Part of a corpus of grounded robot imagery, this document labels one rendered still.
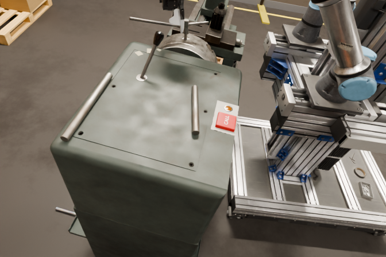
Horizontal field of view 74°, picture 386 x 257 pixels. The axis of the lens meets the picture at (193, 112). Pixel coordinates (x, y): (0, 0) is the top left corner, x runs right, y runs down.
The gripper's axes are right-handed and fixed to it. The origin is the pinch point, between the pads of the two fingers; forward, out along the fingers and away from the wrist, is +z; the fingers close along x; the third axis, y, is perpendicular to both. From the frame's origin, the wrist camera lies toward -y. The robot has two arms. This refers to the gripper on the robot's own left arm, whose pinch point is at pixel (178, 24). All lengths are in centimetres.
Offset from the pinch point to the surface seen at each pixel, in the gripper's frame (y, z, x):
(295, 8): -294, 136, -284
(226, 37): -46, 35, -44
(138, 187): 27, 13, 63
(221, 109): -2.9, 6.7, 45.8
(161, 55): 10.7, 4.1, 14.7
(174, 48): 2.9, 7.6, 5.5
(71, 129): 42, 1, 49
